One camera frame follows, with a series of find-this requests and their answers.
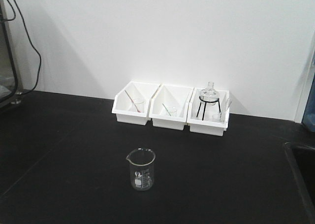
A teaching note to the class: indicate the black bench sink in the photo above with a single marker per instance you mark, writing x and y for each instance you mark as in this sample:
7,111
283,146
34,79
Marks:
302,160

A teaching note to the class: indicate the white plastic bin middle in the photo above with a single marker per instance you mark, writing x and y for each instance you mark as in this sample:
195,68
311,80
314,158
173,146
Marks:
171,96

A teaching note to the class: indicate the white plastic bin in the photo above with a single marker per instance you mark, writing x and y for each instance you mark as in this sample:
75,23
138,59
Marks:
122,104
171,96
214,123

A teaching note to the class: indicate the small beaker in middle bin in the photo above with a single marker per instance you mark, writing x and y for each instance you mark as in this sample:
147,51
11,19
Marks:
172,111

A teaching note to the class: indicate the small beaker in bin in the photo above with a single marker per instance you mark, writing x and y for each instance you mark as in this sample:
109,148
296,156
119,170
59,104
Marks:
140,104
172,111

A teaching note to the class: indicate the small beaker in left bin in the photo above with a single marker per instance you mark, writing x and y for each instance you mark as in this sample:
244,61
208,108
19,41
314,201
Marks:
140,104

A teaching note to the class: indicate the red pipette in left bin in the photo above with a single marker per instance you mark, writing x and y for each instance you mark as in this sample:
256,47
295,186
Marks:
132,101

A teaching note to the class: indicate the white plastic bin left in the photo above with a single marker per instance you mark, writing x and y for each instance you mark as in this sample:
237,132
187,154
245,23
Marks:
122,104

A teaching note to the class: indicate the white plastic bin right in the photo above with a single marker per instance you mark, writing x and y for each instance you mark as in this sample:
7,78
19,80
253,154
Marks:
214,123

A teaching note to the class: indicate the round glass flask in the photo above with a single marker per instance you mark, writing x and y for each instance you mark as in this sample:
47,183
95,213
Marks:
209,94

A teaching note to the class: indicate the clear graduated glass beaker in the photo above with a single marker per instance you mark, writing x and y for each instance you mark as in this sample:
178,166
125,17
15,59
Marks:
142,168

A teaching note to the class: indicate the glass fronted cabinet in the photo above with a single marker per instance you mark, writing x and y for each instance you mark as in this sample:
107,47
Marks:
11,85

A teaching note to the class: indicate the blue container at right edge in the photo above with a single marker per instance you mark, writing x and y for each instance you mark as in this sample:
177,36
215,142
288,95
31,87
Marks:
308,119

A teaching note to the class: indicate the black wire tripod stand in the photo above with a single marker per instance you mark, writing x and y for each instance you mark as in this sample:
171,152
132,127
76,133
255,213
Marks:
203,108

